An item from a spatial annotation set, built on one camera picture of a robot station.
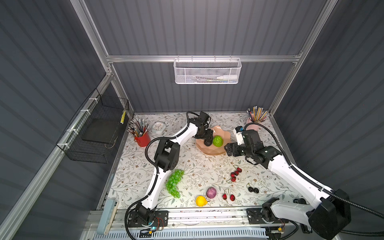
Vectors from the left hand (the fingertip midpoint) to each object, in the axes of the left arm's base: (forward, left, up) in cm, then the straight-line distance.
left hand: (208, 136), depth 101 cm
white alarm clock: (+11, +35, -2) cm, 37 cm away
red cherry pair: (-39, -9, -3) cm, 40 cm away
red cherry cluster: (-27, -12, -3) cm, 30 cm away
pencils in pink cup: (+10, -36, +8) cm, 38 cm away
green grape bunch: (-31, +23, 0) cm, 39 cm away
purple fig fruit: (-37, +3, 0) cm, 37 cm away
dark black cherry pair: (-35, -20, -2) cm, 41 cm away
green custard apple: (-6, -5, +2) cm, 8 cm away
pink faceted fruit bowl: (+4, -7, -1) cm, 8 cm away
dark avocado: (-6, +1, +1) cm, 6 cm away
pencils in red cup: (+2, +45, +10) cm, 46 cm away
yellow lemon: (-40, +8, -1) cm, 41 cm away
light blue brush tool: (-44, +54, -1) cm, 70 cm away
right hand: (-17, -11, +12) cm, 24 cm away
